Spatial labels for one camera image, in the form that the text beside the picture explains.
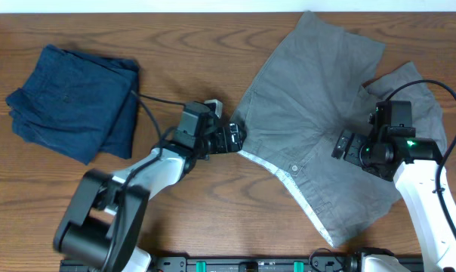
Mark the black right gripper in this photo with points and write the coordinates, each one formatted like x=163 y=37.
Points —
x=352 y=152

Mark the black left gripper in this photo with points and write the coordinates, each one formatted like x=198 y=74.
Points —
x=233 y=134

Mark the grey cotton shorts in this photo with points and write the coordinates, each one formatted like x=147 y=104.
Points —
x=319 y=81

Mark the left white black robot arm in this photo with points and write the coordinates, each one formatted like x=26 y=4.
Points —
x=101 y=225

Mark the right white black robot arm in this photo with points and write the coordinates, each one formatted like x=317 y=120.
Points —
x=415 y=167

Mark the folded navy blue shorts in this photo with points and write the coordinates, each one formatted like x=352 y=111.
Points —
x=78 y=104

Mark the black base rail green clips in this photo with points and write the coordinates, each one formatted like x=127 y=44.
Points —
x=320 y=260

